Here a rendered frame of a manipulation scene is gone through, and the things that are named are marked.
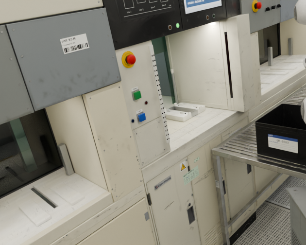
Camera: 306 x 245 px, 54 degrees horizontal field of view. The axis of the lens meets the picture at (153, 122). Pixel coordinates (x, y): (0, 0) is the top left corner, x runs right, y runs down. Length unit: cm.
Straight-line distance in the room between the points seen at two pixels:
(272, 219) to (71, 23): 187
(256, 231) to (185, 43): 134
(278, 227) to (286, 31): 180
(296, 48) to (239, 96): 149
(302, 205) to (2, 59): 113
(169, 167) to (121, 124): 38
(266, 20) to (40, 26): 142
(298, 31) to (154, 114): 209
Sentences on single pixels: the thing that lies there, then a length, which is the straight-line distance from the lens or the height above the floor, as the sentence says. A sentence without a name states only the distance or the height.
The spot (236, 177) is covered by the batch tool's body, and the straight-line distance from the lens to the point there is 201.
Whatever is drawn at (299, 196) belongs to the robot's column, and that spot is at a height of 76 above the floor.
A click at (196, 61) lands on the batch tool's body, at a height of 117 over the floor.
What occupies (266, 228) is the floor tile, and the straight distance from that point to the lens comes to 232.
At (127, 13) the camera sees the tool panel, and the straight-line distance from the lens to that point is 125.
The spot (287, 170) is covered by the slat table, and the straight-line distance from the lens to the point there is 148.
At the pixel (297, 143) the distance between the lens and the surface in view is 147.
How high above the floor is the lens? 153
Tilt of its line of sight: 20 degrees down
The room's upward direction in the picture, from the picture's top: 11 degrees counter-clockwise
